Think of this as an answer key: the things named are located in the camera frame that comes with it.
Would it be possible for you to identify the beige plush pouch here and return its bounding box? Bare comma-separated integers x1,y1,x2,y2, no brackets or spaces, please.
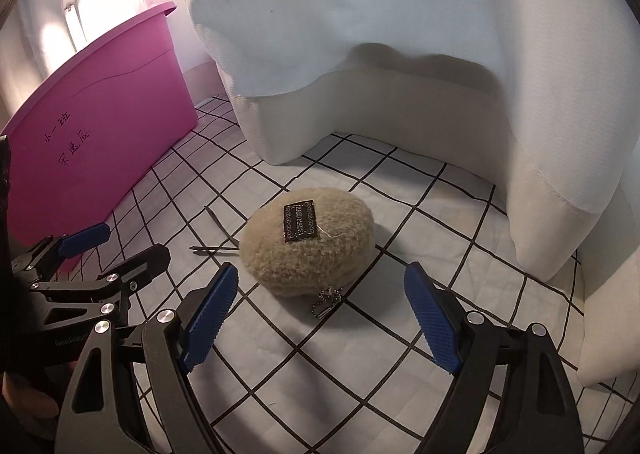
240,186,376,321

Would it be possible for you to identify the white black checked bed sheet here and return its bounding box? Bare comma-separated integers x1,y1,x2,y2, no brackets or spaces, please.
65,94,640,454

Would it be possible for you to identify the pink plastic storage bin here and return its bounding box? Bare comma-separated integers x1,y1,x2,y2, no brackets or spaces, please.
0,2,199,275

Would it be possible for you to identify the person's left hand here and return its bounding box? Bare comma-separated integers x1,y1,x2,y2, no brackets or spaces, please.
0,369,59,423

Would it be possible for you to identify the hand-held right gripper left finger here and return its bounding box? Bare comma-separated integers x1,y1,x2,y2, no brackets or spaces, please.
54,261,240,454

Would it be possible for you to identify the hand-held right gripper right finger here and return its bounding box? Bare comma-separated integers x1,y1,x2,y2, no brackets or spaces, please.
404,261,586,454

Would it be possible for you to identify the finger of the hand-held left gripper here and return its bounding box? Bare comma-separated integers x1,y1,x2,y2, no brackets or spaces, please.
12,223,112,285
30,244,172,329

